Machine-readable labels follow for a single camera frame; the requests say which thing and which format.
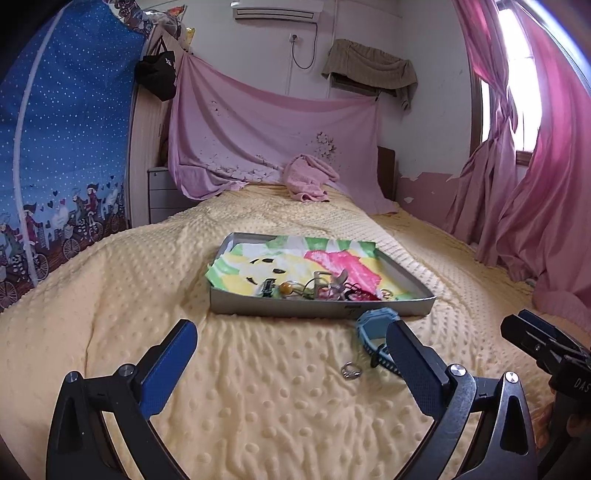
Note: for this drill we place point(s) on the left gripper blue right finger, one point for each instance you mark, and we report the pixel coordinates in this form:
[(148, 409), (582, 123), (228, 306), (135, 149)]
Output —
[(502, 446)]

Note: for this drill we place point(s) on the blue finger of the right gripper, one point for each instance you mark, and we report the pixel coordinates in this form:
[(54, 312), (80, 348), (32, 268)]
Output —
[(535, 321), (533, 342)]

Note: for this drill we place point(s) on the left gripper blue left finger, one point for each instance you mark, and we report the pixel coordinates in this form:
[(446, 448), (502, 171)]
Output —
[(79, 444)]

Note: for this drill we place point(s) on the light blue wrist watch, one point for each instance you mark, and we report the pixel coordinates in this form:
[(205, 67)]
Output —
[(371, 329)]

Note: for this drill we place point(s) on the red string charm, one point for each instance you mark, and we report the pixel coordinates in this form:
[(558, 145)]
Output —
[(360, 295)]

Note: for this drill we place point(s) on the silver metal hair claw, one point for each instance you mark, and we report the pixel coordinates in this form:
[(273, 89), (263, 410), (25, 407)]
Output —
[(328, 286)]

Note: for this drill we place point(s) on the yellow dotted bed blanket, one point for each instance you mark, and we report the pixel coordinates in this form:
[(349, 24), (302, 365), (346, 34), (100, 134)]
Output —
[(261, 398)]

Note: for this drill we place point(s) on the dark wooden headboard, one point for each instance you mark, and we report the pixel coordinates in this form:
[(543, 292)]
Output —
[(387, 172)]

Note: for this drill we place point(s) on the colourful drawing paper liner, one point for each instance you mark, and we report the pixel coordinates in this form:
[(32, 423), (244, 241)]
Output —
[(242, 268)]

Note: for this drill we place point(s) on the grey bedside drawer unit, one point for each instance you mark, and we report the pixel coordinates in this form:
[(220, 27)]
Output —
[(164, 199)]

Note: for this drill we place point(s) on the pink crumpled towel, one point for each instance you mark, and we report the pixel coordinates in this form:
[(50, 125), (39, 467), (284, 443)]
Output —
[(305, 178)]

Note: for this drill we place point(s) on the olive cloth on shelf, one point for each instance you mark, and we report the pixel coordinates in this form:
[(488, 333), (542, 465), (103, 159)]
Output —
[(364, 67)]

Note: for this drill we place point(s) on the wooden cabinet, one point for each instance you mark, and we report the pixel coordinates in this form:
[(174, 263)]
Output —
[(147, 125)]

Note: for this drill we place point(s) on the blue fabric wardrobe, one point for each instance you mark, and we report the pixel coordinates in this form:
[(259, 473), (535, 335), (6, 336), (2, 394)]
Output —
[(65, 119)]

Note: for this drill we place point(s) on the pink hanging bed sheet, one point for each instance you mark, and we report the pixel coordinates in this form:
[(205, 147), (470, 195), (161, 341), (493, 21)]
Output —
[(224, 134)]

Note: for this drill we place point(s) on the black hanging bag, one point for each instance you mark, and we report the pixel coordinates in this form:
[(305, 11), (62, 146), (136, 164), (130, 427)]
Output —
[(156, 71)]

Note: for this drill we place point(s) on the clutter on cabinet top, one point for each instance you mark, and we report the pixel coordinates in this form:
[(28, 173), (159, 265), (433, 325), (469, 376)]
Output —
[(171, 21)]

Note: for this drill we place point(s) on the amber bead keychain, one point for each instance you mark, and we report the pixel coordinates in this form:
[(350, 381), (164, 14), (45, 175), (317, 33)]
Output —
[(273, 289)]

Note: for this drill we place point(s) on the white wall air conditioner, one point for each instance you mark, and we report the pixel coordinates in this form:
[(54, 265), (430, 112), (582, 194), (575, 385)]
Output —
[(303, 11)]

